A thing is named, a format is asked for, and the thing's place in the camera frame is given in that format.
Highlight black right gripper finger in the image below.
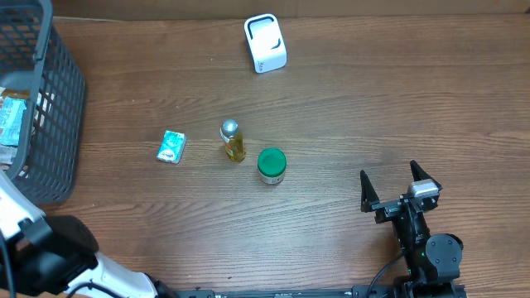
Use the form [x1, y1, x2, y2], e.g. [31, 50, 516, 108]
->
[360, 171, 380, 213]
[410, 160, 442, 190]

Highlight green lid jar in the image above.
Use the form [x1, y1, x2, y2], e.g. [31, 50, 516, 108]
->
[257, 147, 287, 185]

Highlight yellow oil bottle silver cap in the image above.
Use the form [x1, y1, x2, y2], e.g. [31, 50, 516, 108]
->
[219, 119, 246, 162]

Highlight teal tissue packet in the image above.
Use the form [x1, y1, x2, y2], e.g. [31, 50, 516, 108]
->
[157, 131, 187, 164]

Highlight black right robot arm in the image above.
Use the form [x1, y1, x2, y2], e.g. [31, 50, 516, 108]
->
[354, 160, 467, 298]

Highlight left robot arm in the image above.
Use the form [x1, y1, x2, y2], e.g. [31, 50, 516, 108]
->
[1, 173, 177, 298]

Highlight white barcode scanner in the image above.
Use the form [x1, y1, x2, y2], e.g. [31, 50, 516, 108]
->
[243, 13, 287, 74]

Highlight grey plastic mesh basket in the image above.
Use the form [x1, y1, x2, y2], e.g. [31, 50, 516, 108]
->
[1, 0, 86, 204]

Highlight teal white box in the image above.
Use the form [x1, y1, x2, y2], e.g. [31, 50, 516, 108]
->
[1, 97, 27, 147]

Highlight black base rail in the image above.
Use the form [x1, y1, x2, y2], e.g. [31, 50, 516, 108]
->
[173, 283, 468, 298]

